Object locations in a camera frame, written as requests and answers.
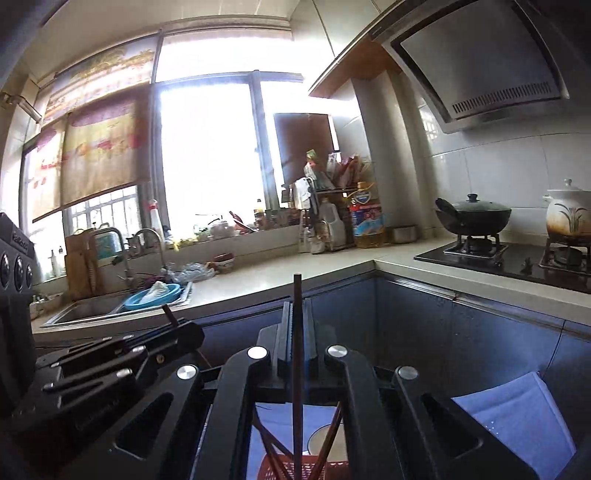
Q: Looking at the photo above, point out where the wide printed roller blind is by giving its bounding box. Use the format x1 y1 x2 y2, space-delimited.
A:
60 95 153 208

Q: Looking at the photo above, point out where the bunch of dark chopsticks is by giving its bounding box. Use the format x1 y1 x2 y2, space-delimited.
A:
253 404 345 480

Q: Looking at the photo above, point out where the white plastic jug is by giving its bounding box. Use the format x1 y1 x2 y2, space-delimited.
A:
318 199 347 252

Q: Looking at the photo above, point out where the steel range hood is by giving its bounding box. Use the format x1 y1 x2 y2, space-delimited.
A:
372 0 571 136

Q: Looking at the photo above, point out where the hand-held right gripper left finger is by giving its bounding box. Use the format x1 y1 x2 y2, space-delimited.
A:
65 301 295 480

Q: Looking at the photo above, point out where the white spray bottle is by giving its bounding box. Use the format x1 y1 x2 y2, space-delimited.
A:
147 199 164 241

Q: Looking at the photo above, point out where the metal countertop rack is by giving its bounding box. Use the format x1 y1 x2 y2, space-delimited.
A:
288 185 365 252

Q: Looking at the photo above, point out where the wooden wall cabinet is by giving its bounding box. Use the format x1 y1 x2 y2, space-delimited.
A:
308 0 402 99

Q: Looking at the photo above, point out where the row of condiment jars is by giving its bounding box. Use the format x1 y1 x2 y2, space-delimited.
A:
253 198 301 230

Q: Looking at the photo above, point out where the steel kitchen sink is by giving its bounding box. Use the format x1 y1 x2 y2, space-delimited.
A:
41 281 195 328

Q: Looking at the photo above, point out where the blue printed box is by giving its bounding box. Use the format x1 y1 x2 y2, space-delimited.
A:
95 231 123 261

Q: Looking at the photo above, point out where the brown cardboard panel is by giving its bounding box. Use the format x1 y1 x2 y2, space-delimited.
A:
274 112 340 185

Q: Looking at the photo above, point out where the black gas stove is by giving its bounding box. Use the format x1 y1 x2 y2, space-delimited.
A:
414 231 591 294

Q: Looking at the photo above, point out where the white cup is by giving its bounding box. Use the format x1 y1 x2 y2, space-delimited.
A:
308 424 348 462

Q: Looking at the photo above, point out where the grey wall pipe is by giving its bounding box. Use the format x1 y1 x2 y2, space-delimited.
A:
0 91 42 123

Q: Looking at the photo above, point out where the curved chrome faucet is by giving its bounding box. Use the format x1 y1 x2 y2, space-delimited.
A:
134 228 169 278

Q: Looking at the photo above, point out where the angular chrome faucet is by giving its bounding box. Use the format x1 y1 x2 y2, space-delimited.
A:
90 227 134 289

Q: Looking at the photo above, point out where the printed window valance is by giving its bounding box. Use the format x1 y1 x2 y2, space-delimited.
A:
41 37 160 125

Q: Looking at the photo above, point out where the cooking oil bottle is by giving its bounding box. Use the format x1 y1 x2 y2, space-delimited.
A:
349 181 384 249

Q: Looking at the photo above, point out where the clear plastic bag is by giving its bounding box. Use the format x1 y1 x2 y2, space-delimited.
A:
171 262 215 283

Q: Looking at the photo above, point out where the blue kitchen cabinet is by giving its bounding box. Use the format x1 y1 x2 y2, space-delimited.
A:
198 270 591 416

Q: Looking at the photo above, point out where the blue plastic basin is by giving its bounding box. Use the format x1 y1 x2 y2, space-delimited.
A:
124 283 182 311

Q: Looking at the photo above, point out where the painted ceramic pot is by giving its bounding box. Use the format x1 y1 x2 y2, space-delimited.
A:
542 179 591 238

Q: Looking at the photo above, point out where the blue printed tablecloth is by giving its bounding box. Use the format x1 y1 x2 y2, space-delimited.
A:
249 371 578 480

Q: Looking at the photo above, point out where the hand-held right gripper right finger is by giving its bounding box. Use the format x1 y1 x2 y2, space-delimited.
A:
302 307 537 480

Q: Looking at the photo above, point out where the wooden cutting board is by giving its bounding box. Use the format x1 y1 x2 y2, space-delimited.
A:
65 229 100 301

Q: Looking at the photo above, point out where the pile of seasoning packets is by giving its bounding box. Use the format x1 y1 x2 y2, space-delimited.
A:
302 150 372 190

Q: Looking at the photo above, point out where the pink plastic utensil holder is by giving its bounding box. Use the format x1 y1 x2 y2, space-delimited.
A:
257 455 348 480

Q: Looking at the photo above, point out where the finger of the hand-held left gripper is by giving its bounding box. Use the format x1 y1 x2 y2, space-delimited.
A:
43 344 205 431
36 318 205 371

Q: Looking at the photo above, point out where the black wok with lid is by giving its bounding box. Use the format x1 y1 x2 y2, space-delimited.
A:
435 193 512 236

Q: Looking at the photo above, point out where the narrow printed roller blind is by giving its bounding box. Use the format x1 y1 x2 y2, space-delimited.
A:
21 124 68 222

